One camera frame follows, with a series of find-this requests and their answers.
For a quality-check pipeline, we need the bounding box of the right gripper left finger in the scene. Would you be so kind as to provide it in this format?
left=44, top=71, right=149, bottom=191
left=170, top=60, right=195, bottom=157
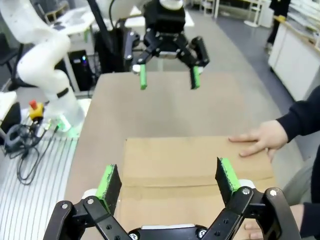
left=43, top=163, right=136, bottom=240

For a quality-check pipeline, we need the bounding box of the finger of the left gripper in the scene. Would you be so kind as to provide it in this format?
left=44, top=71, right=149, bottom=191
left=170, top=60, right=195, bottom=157
left=176, top=46, right=202, bottom=90
left=136, top=47, right=157, bottom=91

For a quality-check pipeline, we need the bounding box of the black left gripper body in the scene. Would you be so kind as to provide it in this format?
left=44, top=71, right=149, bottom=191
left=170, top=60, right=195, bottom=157
left=143, top=0, right=189, bottom=59

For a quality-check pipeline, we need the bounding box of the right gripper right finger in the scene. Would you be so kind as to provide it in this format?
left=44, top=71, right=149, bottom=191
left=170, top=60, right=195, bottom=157
left=198, top=156, right=304, bottom=240

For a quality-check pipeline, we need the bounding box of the brown cardboard box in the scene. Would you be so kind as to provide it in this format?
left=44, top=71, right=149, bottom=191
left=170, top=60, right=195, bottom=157
left=117, top=135, right=276, bottom=240

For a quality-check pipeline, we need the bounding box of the person's left forearm dark sleeve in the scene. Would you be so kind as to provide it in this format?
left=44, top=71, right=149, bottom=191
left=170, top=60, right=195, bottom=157
left=298, top=201, right=320, bottom=240

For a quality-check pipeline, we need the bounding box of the person's right forearm dark sleeve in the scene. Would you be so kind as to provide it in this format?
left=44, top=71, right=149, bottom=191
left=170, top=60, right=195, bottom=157
left=276, top=84, right=320, bottom=144

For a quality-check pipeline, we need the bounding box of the person's left hand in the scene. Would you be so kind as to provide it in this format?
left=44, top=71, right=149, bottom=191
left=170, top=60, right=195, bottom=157
left=243, top=203, right=306, bottom=240

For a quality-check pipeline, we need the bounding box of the person's right hand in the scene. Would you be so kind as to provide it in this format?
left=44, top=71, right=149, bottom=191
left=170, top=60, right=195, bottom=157
left=228, top=119, right=290, bottom=161

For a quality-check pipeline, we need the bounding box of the white table with wood edge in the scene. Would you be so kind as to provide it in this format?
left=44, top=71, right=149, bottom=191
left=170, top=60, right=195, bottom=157
left=124, top=4, right=195, bottom=29

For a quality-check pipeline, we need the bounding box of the black computer tower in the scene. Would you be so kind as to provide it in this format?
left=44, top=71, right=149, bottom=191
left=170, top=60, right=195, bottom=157
left=68, top=49, right=95, bottom=92

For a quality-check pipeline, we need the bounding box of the person's body dark top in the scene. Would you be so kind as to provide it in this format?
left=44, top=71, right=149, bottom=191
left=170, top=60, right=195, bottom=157
left=271, top=157, right=320, bottom=208

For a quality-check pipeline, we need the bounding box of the white curved desk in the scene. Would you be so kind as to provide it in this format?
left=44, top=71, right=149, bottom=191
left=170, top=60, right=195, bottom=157
left=48, top=9, right=96, bottom=36

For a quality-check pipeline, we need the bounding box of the standing bystander in black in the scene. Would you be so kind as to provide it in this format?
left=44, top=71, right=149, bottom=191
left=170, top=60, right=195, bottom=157
left=266, top=0, right=292, bottom=50

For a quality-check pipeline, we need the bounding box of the long white low cabinet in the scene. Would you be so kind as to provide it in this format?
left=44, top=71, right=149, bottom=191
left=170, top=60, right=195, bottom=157
left=268, top=17, right=320, bottom=102

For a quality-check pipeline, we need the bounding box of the yellow red emergency stop button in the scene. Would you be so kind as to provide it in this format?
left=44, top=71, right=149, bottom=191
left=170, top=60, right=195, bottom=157
left=28, top=99, right=45, bottom=120

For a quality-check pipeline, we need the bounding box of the black coiled device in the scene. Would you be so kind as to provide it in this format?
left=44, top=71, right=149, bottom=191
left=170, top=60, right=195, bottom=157
left=4, top=124, right=28, bottom=151

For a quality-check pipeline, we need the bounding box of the black equipment case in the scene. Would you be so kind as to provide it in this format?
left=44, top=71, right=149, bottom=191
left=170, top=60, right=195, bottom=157
left=0, top=101, right=23, bottom=136

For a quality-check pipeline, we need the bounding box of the black wrist side bracket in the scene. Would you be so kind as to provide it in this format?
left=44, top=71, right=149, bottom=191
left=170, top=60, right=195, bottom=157
left=123, top=31, right=141, bottom=61

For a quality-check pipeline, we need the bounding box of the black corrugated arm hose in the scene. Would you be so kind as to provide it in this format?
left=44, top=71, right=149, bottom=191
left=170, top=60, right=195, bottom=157
left=86, top=0, right=116, bottom=76

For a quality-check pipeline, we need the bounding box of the white pedestal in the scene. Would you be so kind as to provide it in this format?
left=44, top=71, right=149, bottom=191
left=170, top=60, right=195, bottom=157
left=243, top=0, right=274, bottom=28

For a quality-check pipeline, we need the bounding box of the black floor cable bundle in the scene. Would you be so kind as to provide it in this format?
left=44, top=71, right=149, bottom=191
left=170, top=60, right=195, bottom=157
left=3, top=119, right=61, bottom=186

